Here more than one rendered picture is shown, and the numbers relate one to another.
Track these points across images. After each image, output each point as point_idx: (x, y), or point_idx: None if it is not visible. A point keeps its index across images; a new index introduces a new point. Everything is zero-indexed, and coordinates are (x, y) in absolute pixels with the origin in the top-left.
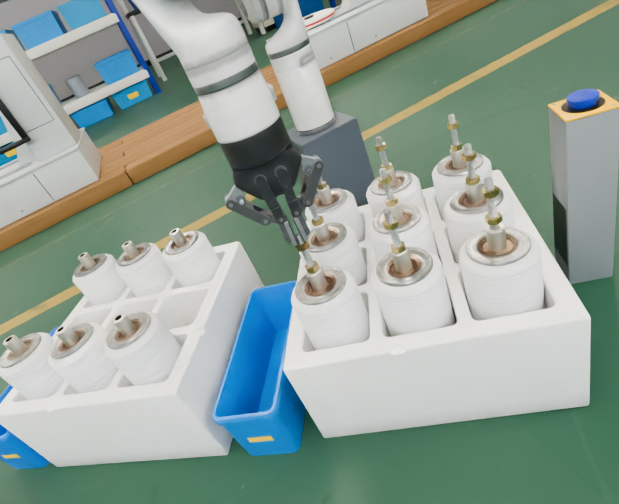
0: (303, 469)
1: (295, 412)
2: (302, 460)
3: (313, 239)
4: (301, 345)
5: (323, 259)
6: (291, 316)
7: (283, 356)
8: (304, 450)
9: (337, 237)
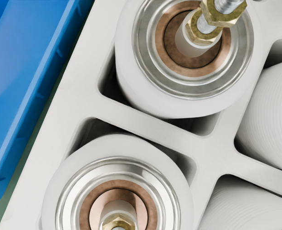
0: None
1: (7, 175)
2: None
3: (165, 24)
4: (38, 215)
5: (158, 109)
6: (43, 122)
7: (9, 135)
8: (5, 205)
9: (220, 73)
